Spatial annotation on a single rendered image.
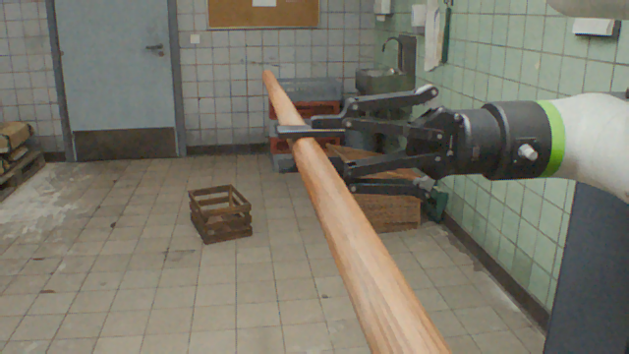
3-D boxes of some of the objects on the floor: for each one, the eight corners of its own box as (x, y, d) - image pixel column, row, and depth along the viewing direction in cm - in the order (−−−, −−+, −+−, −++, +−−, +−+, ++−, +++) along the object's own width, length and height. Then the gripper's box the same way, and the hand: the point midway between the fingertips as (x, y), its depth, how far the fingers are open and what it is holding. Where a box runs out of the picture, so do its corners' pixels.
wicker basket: (348, 238, 304) (349, 196, 295) (323, 205, 356) (323, 168, 347) (421, 229, 315) (424, 189, 307) (387, 199, 367) (389, 162, 358)
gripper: (508, 76, 50) (277, 79, 47) (491, 217, 55) (281, 231, 52) (477, 67, 57) (273, 70, 54) (465, 195, 62) (277, 205, 59)
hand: (309, 147), depth 54 cm, fingers closed on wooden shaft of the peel, 3 cm apart
